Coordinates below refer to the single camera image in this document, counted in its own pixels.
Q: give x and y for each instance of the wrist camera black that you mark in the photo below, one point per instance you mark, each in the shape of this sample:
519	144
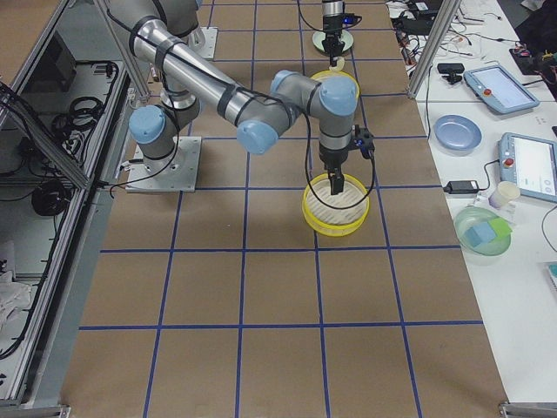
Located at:
362	140
350	20

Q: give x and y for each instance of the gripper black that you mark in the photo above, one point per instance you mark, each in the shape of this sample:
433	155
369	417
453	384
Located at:
333	25
332	158

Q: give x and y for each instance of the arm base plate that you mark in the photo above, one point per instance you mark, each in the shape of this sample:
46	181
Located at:
176	171
203	41

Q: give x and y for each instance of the teach pendant tablet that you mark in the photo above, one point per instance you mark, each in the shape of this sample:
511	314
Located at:
530	163
499	90

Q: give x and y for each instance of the white paper cup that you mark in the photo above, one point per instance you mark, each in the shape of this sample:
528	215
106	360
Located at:
504	193

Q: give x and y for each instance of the blue sponge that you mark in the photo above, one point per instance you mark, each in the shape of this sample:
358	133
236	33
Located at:
479	234

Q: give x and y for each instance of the clear green bowl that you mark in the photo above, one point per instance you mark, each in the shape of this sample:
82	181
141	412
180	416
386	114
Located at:
471	216

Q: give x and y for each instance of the black power adapter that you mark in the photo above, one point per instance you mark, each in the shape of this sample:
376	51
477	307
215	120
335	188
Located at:
461	187

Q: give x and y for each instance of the white steamed bun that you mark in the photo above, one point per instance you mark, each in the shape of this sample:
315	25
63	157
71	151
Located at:
337	64

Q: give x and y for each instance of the black webcam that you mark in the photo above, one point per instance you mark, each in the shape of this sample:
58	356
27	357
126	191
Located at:
451	72

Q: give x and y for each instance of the near teach pendant tablet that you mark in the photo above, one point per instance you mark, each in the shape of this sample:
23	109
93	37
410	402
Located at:
530	163

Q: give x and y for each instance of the blue plate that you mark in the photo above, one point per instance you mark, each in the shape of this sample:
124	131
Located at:
457	134

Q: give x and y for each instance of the far teach pendant tablet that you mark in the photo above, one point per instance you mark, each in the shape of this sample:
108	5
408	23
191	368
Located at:
499	90

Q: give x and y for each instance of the yellow steamer basket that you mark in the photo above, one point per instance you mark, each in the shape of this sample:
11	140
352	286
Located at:
324	76
331	230

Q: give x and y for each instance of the white steamer cloth liner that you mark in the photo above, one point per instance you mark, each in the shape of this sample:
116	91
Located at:
339	209

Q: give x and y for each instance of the white crumpled cloth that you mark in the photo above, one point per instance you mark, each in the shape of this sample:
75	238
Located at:
15	295

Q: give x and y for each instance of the green sponge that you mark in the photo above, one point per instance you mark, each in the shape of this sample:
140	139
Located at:
500	227

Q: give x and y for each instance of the pale green plate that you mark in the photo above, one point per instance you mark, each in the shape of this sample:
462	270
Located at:
318	38

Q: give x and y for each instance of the aluminium frame post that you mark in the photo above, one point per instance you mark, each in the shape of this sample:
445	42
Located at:
440	27

